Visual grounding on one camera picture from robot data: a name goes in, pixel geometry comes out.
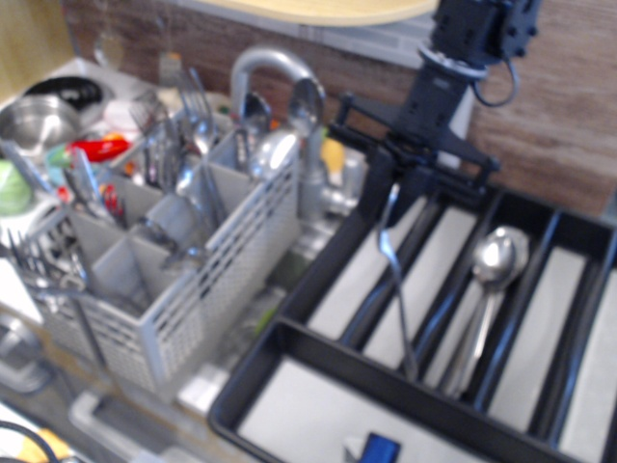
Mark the large spoon by faucet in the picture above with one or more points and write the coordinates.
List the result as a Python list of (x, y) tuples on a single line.
[(306, 106)]

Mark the forks in middle compartment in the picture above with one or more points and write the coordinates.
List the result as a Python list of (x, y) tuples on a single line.
[(82, 182)]

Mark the stainless steel pot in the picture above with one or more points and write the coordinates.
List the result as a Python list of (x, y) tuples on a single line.
[(38, 123)]

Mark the yellow toy corn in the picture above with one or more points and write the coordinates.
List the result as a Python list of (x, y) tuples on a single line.
[(333, 156)]

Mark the forks bundle left end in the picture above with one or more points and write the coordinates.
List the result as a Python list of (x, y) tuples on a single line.
[(42, 276)]

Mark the big steel spoon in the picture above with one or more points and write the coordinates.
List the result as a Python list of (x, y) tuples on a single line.
[(387, 250)]

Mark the small spoon over rim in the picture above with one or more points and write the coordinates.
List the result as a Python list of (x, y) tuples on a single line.
[(187, 259)]

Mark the hanging small grater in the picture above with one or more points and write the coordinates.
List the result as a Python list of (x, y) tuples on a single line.
[(169, 67)]

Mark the small spoon front compartment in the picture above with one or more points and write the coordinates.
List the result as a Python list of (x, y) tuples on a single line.
[(155, 233)]

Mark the light wooden shelf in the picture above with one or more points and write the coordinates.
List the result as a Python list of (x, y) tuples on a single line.
[(338, 13)]

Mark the teal toy bowl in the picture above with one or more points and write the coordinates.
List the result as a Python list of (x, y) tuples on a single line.
[(58, 158)]

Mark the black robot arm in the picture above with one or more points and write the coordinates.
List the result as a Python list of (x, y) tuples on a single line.
[(479, 34)]

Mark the black stove burner coil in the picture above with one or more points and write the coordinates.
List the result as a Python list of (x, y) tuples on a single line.
[(80, 93)]

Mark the large spoon bowl leaning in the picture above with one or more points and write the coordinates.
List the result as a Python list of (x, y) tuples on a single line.
[(276, 151)]

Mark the top spoon in tray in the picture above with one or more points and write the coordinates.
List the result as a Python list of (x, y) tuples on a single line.
[(491, 270)]

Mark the blue object at tray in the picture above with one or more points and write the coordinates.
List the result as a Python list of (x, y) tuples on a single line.
[(379, 449)]

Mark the grey plastic cutlery basket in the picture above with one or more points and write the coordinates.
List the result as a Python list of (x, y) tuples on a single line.
[(147, 328)]

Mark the spoon in back compartment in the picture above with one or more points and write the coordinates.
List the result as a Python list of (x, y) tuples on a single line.
[(257, 116)]

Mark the silver kitchen faucet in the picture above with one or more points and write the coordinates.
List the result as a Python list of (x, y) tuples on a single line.
[(317, 196)]

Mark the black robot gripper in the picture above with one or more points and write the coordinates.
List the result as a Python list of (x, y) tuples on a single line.
[(403, 143)]

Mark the pink white scrub pad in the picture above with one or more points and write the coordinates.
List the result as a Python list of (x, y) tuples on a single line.
[(118, 116)]

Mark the hanging metal strainer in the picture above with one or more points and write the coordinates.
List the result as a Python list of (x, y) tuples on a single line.
[(109, 49)]

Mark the black cutlery tray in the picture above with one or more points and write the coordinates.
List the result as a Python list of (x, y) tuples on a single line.
[(344, 360)]

